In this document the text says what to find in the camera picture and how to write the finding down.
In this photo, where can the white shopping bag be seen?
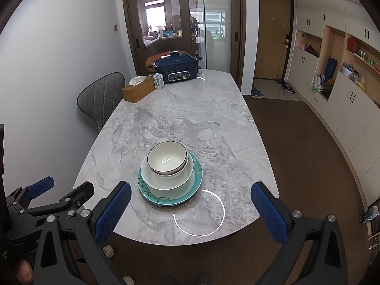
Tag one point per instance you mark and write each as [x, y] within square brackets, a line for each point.
[319, 81]

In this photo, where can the grey rimmed white plate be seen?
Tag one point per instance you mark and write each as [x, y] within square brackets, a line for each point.
[169, 206]

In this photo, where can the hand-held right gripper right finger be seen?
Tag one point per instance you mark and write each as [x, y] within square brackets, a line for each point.
[268, 216]

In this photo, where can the blue shoe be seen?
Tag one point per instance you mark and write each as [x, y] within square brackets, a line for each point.
[257, 93]

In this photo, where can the wooden tissue box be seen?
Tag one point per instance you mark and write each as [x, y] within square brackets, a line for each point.
[139, 92]

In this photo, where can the orange chair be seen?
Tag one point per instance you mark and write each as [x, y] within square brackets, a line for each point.
[151, 61]

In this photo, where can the grey quilted chair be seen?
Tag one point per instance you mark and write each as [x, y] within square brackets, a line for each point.
[101, 101]

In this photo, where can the clear plastic container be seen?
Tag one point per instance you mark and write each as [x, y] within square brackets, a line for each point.
[349, 71]

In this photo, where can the blue packet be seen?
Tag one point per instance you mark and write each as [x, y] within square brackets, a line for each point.
[369, 215]

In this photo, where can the large white bowl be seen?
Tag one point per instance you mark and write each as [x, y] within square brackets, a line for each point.
[166, 183]

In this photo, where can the yellow bananas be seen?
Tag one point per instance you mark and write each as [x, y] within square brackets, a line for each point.
[361, 85]

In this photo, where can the small milk carton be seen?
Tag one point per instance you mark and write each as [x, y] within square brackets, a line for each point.
[159, 81]

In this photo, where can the small white bowl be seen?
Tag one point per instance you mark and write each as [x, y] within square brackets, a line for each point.
[167, 157]

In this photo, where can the red bag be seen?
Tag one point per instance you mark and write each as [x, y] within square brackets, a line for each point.
[353, 44]

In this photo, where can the brown entry door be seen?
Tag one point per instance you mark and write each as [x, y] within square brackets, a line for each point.
[271, 32]

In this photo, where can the blue bag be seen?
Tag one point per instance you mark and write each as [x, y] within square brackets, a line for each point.
[331, 69]

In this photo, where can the navy electric hot pot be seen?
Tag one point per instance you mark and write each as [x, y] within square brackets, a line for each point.
[175, 66]

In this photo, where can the person's left hand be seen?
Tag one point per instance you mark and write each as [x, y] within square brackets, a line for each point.
[24, 271]

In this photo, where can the brown sliding glass door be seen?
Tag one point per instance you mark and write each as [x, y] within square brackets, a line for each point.
[237, 29]
[130, 29]

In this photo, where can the green drink cans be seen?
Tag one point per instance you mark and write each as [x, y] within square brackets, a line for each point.
[365, 57]

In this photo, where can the white wall cabinet unit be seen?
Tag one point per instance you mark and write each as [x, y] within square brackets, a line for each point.
[350, 109]

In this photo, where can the dark shoes on shelf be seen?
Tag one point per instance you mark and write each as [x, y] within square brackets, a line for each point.
[312, 51]

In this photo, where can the white tissue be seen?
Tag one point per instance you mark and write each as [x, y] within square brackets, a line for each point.
[136, 80]

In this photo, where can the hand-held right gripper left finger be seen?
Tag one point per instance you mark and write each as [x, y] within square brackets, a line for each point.
[112, 213]

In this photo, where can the deep teal floral plate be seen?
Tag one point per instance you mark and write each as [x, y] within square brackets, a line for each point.
[194, 181]

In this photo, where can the black sneakers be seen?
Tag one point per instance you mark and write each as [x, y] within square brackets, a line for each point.
[288, 88]

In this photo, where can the pink box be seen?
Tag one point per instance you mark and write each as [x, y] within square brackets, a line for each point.
[302, 47]

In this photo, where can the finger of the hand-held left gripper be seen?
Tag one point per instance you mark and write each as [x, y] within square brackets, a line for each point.
[78, 194]
[41, 185]

